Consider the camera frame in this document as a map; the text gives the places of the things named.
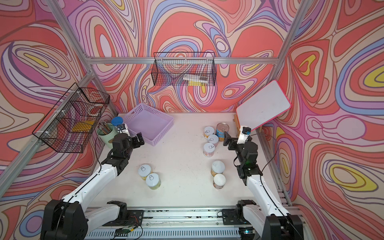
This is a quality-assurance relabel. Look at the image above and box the white lid can back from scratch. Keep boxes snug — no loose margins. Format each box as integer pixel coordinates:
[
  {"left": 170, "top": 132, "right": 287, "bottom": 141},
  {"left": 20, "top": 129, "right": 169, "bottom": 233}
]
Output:
[{"left": 204, "top": 126, "right": 215, "bottom": 139}]

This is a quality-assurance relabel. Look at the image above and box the white lid can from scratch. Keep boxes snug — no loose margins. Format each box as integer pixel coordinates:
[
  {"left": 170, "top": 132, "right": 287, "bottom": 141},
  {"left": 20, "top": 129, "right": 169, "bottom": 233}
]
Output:
[
  {"left": 203, "top": 143, "right": 216, "bottom": 158},
  {"left": 208, "top": 134, "right": 219, "bottom": 147},
  {"left": 213, "top": 174, "right": 227, "bottom": 190},
  {"left": 204, "top": 126, "right": 215, "bottom": 139},
  {"left": 146, "top": 173, "right": 161, "bottom": 190},
  {"left": 211, "top": 160, "right": 226, "bottom": 177},
  {"left": 138, "top": 164, "right": 153, "bottom": 181}
]

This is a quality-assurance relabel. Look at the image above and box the purple plastic basket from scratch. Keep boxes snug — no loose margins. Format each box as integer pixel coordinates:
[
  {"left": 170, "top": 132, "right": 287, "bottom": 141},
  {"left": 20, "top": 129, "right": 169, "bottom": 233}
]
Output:
[{"left": 123, "top": 104, "right": 174, "bottom": 146}]

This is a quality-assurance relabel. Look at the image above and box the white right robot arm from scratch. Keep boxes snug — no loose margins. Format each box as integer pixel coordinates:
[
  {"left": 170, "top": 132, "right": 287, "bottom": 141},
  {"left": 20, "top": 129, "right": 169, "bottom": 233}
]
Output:
[{"left": 223, "top": 128, "right": 304, "bottom": 240}]

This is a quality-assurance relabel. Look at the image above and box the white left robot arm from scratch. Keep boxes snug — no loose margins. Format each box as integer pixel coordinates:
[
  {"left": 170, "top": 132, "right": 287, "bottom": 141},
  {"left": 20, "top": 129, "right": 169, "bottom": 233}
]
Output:
[{"left": 40, "top": 133, "right": 145, "bottom": 240}]

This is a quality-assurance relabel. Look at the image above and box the wooden easel stand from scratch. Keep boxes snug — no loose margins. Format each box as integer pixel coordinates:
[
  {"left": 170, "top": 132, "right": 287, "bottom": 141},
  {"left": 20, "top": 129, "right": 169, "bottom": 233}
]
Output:
[{"left": 233, "top": 114, "right": 241, "bottom": 136}]

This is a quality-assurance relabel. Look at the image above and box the green pencil cup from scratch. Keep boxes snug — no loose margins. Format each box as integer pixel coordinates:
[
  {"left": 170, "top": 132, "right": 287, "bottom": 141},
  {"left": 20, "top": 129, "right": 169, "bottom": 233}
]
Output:
[{"left": 97, "top": 121, "right": 118, "bottom": 149}]

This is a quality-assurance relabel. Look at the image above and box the white lid can front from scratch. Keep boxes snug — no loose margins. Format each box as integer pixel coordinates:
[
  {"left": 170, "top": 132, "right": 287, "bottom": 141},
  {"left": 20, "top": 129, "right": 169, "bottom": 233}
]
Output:
[{"left": 203, "top": 143, "right": 216, "bottom": 158}]

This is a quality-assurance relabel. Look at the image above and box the blue lid pencil tube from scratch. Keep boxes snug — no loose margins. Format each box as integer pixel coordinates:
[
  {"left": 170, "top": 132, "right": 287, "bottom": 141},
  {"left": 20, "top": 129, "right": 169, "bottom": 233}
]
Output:
[{"left": 111, "top": 117, "right": 124, "bottom": 129}]

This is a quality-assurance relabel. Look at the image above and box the pink framed whiteboard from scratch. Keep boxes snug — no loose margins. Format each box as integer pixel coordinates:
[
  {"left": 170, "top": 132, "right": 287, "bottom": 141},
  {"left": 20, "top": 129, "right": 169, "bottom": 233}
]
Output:
[{"left": 236, "top": 80, "right": 292, "bottom": 130}]

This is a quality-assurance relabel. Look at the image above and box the black wire basket left wall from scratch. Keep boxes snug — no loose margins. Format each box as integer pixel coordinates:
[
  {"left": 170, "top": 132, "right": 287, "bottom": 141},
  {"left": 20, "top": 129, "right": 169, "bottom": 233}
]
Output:
[{"left": 32, "top": 83, "right": 110, "bottom": 154}]

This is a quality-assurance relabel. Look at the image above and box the black wire basket wall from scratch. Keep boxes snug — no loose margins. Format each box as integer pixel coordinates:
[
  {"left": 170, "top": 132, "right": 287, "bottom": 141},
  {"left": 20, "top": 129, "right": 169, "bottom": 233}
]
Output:
[
  {"left": 151, "top": 51, "right": 217, "bottom": 87},
  {"left": 32, "top": 83, "right": 110, "bottom": 154}
]

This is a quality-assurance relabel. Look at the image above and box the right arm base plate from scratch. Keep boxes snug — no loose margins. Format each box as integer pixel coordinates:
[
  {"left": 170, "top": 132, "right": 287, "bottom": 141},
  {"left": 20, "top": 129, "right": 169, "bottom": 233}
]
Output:
[{"left": 221, "top": 200, "right": 256, "bottom": 225}]

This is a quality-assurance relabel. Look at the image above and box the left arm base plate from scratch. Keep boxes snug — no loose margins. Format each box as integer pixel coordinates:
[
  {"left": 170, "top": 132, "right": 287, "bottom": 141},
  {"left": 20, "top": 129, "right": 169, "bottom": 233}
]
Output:
[{"left": 103, "top": 201, "right": 144, "bottom": 227}]

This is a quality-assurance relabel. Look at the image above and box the black wire basket back wall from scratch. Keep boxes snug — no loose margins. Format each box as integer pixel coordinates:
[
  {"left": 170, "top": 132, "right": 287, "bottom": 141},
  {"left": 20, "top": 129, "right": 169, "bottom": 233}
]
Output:
[{"left": 151, "top": 51, "right": 217, "bottom": 87}]

